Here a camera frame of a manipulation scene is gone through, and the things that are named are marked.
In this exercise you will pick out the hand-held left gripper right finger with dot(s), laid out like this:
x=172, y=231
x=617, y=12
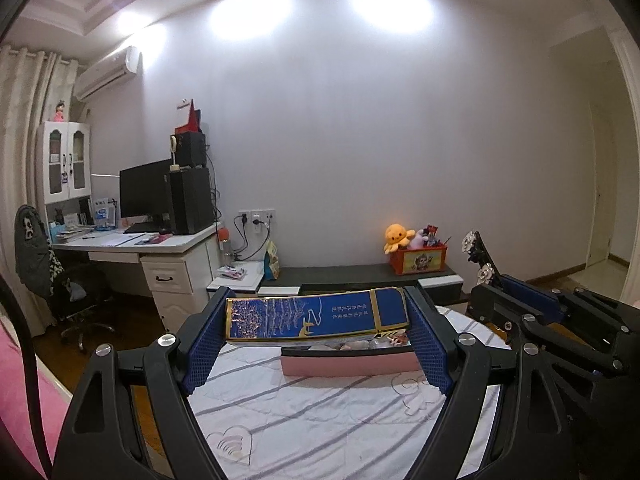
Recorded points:
x=430, y=355

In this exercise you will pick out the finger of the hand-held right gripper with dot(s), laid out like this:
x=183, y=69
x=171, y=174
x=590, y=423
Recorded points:
x=482, y=260
x=530, y=300

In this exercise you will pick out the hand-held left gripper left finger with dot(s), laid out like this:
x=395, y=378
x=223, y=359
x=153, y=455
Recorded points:
x=202, y=350

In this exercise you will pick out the blue gold box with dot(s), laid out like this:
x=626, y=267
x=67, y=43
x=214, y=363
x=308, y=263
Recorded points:
x=310, y=317

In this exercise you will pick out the red storage box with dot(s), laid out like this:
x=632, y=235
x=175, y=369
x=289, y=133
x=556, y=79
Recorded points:
x=420, y=261

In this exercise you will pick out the pink plush toy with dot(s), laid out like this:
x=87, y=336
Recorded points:
x=419, y=240

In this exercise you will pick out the small pink packet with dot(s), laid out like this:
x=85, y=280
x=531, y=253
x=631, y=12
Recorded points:
x=231, y=273

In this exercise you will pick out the orange octopus plush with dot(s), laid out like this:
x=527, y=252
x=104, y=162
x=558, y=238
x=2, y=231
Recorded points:
x=397, y=236

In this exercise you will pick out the white desk with drawers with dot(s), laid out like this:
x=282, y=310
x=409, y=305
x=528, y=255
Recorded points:
x=170, y=260

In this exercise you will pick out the clear bottle with orange cap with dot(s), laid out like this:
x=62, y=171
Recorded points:
x=226, y=250

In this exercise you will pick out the yellow blue snack bag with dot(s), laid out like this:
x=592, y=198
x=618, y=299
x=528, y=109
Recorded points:
x=271, y=262

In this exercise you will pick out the low dark bench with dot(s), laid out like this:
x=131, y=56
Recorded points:
x=340, y=276

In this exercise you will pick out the white striped bed sheet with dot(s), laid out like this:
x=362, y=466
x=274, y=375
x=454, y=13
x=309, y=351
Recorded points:
x=310, y=410

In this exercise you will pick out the white door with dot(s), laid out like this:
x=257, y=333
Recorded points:
x=602, y=185

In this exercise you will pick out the black computer tower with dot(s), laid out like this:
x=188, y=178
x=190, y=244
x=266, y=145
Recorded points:
x=192, y=200

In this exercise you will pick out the blue white box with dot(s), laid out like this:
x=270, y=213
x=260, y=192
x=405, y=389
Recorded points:
x=104, y=214

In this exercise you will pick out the black computer monitor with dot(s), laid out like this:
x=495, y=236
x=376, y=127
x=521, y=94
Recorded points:
x=142, y=192

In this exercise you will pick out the pink cloth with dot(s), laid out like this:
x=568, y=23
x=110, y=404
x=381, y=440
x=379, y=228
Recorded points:
x=20, y=375

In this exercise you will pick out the office chair with draped garment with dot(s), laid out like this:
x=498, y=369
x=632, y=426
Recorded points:
x=32, y=250

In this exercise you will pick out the black speaker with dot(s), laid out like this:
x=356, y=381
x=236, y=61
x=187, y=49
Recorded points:
x=191, y=150

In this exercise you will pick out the white glass-door cabinet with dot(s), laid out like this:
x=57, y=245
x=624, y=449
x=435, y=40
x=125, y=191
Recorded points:
x=62, y=165

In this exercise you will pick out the red paper items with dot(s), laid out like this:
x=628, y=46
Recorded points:
x=191, y=117

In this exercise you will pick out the small pink doll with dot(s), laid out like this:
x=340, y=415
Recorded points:
x=59, y=111

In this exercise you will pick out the beige curtain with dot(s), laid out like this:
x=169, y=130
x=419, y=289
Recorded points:
x=20, y=125

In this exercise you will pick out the white air conditioner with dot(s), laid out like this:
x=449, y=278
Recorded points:
x=105, y=75

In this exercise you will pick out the white wall socket strip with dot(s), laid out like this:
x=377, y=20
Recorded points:
x=257, y=216

